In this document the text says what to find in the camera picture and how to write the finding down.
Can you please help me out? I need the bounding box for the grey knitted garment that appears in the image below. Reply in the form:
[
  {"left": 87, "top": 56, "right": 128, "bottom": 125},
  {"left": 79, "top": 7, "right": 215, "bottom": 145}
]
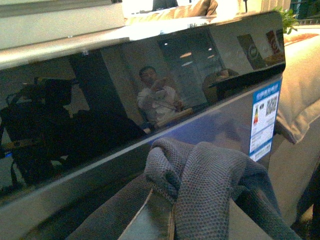
[{"left": 69, "top": 138, "right": 298, "bottom": 240}]

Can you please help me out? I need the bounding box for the grey front-load washing machine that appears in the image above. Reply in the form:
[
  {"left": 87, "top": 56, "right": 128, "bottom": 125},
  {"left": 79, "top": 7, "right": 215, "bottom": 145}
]
[{"left": 0, "top": 11, "right": 286, "bottom": 240}]

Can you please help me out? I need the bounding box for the blue energy label sticker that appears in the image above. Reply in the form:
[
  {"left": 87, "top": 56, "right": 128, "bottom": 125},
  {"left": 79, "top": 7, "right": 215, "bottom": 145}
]
[{"left": 249, "top": 79, "right": 282, "bottom": 162}]

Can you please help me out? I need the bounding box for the beige cushion sofa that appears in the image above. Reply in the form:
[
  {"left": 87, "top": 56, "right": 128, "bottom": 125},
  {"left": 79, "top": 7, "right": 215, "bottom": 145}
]
[{"left": 268, "top": 36, "right": 320, "bottom": 225}]

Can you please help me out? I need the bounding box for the green potted plant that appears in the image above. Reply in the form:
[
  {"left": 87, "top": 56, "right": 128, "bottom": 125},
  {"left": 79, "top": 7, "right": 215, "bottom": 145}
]
[{"left": 273, "top": 7, "right": 299, "bottom": 35}]

